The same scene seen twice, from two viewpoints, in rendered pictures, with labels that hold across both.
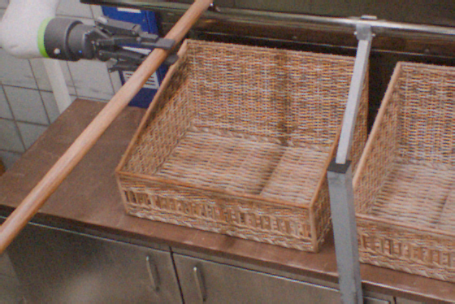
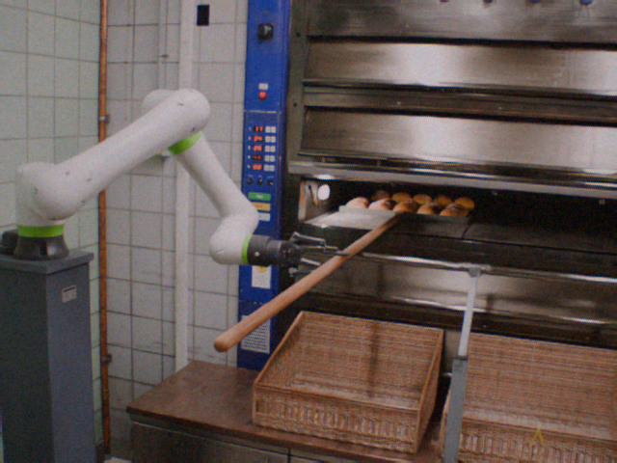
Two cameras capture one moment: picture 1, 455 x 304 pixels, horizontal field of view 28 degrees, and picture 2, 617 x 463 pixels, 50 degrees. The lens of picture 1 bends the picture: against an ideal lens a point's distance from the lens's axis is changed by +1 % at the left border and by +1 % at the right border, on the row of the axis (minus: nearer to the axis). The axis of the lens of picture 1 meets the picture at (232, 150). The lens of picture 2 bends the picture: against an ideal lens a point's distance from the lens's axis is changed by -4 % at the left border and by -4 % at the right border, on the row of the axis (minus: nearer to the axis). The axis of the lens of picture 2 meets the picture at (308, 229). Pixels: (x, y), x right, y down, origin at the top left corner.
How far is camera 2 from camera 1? 0.85 m
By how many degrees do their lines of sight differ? 30
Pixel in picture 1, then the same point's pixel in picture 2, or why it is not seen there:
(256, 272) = not seen: outside the picture
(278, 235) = (384, 440)
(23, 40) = (231, 245)
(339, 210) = (456, 394)
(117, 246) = (240, 450)
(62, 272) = not seen: outside the picture
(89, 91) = (205, 356)
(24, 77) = (153, 342)
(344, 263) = (450, 446)
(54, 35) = (256, 242)
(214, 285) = not seen: outside the picture
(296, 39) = (388, 315)
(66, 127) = (190, 373)
